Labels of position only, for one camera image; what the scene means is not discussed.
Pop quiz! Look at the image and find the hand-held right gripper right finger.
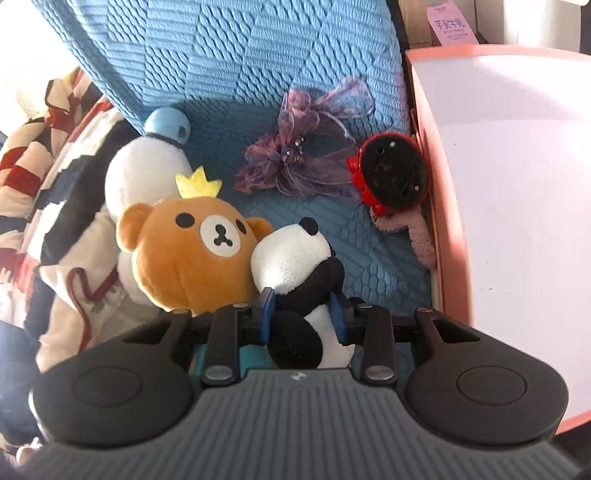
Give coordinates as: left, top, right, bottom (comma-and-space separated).
329, 294, 482, 387

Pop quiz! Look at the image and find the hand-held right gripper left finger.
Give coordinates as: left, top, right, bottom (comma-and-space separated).
122, 287, 278, 387

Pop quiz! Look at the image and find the panda plush toy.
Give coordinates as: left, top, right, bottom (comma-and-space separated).
250, 217, 355, 371

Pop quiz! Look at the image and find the white plush toy blue cap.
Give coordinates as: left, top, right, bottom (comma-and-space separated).
104, 107, 193, 306

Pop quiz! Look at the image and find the brown bear plush with crown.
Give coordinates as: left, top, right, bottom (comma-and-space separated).
116, 167, 274, 317

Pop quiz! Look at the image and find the pink plush toy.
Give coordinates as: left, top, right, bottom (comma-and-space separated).
373, 205, 437, 268

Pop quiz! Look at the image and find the red sunflower toy black back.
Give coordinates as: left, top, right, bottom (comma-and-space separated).
346, 133, 430, 217

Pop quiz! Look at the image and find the purple fabric flower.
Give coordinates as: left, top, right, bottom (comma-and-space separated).
234, 78, 376, 200

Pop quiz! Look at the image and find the blue textured sofa cover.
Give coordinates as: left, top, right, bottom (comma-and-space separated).
31, 0, 439, 370

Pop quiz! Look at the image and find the plaid knitted blanket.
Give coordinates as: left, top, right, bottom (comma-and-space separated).
0, 68, 139, 324

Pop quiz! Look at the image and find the pink paper leaflet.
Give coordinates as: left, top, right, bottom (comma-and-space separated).
427, 2, 477, 47

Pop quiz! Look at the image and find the beige cloth with red cord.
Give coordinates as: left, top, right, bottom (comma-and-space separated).
35, 210, 160, 374

